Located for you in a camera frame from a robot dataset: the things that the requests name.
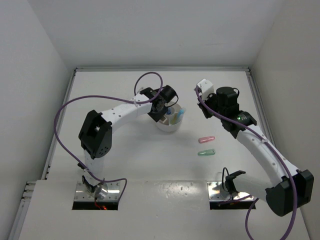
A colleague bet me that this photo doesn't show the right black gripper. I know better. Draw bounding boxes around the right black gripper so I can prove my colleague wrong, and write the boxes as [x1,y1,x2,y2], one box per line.
[197,91,225,120]

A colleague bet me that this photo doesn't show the clear blue glue bottle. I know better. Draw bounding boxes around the clear blue glue bottle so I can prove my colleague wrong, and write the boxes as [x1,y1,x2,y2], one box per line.
[166,107,174,116]

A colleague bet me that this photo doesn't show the brown white eraser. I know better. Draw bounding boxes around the brown white eraser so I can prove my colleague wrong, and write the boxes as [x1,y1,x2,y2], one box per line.
[161,117,169,123]

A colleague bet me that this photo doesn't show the yellow highlighter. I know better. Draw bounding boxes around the yellow highlighter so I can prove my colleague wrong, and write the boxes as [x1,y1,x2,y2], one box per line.
[171,114,179,125]

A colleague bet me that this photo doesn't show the blue highlighter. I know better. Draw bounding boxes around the blue highlighter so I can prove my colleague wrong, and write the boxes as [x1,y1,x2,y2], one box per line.
[176,107,186,123]

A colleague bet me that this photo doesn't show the pink highlighter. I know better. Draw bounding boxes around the pink highlighter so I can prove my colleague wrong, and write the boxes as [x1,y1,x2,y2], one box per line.
[198,136,215,144]

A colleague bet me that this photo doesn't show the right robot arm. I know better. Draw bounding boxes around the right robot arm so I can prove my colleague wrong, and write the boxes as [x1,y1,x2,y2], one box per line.
[195,83,314,217]

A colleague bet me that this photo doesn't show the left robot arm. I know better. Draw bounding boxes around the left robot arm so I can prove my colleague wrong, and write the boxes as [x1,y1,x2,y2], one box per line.
[78,85,178,193]

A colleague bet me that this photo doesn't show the white round divided organizer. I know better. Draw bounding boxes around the white round divided organizer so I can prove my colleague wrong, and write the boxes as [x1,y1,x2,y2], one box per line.
[155,103,185,133]

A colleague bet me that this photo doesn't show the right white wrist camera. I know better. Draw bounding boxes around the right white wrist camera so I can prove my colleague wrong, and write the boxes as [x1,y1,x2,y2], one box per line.
[195,78,215,101]

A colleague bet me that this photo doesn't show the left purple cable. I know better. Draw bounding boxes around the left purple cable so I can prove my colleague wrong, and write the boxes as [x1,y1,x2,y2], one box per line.
[54,71,165,201]

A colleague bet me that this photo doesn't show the purple cable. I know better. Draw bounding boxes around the purple cable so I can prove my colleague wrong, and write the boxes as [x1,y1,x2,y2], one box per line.
[54,71,165,201]
[194,87,298,240]

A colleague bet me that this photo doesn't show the right aluminium frame rail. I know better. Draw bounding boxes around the right aluminium frame rail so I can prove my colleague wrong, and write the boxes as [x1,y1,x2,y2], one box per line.
[245,68,276,147]

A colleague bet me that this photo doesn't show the aluminium frame rail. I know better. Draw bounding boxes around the aluminium frame rail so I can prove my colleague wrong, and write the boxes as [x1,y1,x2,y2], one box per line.
[75,66,250,72]
[245,68,276,147]
[7,68,77,240]

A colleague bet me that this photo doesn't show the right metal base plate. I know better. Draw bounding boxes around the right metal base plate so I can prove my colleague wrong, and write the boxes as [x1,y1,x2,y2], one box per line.
[207,181,255,202]

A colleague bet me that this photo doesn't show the metal base plate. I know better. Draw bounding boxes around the metal base plate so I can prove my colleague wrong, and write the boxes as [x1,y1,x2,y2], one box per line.
[73,181,121,203]
[207,181,255,202]

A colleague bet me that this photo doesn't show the back aluminium frame rail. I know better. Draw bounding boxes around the back aluminium frame rail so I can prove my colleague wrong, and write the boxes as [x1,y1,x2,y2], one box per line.
[75,66,250,72]

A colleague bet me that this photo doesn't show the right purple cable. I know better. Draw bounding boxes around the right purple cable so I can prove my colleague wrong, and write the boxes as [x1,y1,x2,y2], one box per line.
[194,87,298,240]

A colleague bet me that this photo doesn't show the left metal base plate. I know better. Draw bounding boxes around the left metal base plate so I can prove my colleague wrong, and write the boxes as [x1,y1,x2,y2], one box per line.
[73,181,121,203]

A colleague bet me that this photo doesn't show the left aluminium frame rail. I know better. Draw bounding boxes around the left aluminium frame rail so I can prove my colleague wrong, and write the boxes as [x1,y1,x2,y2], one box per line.
[7,68,77,240]

